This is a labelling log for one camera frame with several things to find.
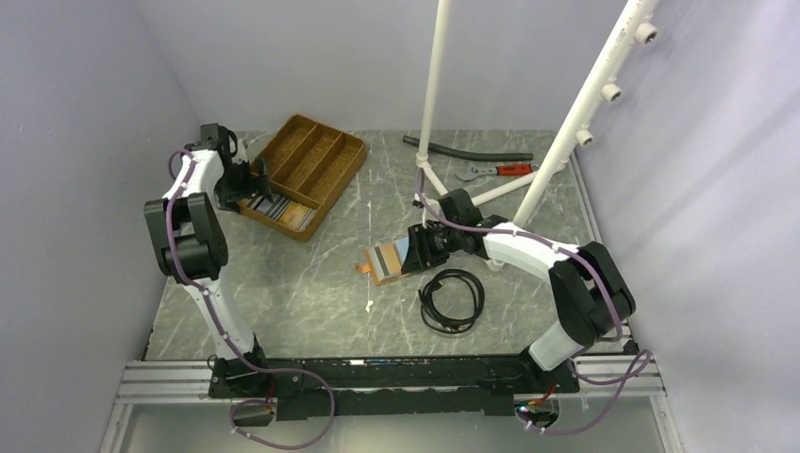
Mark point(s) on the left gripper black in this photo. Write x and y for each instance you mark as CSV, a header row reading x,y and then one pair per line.
x,y
228,199

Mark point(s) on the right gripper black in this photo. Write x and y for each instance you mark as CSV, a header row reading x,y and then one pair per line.
x,y
418,254

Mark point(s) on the gold card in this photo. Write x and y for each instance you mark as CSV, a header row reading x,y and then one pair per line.
x,y
385,261

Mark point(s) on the white card stack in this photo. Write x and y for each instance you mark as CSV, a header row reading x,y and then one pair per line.
x,y
284,211

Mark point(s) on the woven brown organizer tray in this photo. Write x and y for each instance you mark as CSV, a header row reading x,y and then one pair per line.
x,y
310,163

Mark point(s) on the orange card holder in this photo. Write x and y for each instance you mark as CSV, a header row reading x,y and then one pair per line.
x,y
402,245

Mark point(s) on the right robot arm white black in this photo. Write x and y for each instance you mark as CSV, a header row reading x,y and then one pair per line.
x,y
590,294

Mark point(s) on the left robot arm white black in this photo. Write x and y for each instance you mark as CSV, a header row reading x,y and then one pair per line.
x,y
190,246

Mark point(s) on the black foam tube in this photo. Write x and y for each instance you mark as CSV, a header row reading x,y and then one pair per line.
x,y
479,156

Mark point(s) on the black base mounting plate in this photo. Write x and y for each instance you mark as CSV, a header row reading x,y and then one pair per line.
x,y
305,388

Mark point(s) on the aluminium rail frame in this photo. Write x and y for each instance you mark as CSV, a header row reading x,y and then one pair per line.
x,y
183,382

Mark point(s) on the white PVC pipe frame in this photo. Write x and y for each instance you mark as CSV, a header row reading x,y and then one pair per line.
x,y
519,64

